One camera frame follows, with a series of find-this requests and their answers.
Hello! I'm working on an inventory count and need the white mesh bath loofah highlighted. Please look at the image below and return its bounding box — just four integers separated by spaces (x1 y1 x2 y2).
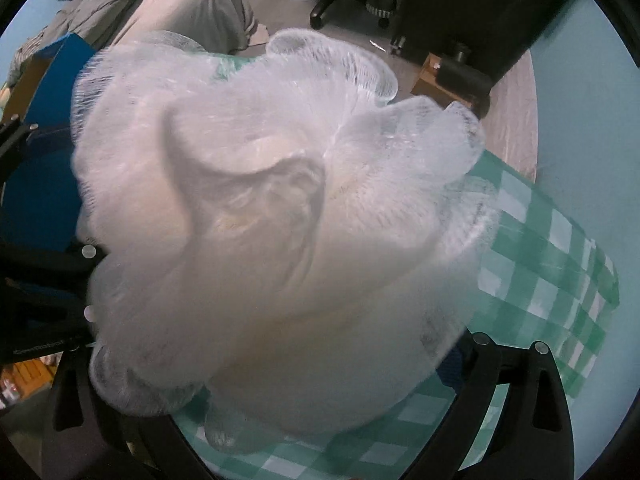
70 29 501 453

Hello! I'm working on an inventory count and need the black fabric wardrobe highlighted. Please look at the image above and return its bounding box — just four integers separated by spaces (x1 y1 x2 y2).
390 0 576 83

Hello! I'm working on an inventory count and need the green checkered tablecloth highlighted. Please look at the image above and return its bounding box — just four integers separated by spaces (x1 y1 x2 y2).
170 50 621 480

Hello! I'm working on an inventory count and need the blue cardboard box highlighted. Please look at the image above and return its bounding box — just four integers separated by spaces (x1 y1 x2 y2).
2 35 98 256

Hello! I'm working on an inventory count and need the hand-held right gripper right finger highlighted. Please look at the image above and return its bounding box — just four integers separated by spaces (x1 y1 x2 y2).
400 331 576 480

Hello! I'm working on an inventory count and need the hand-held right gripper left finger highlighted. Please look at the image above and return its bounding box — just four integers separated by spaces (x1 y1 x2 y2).
42 350 211 480

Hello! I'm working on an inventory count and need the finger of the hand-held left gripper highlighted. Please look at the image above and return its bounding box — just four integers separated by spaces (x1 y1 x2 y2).
0 116 41 186
0 240 108 366

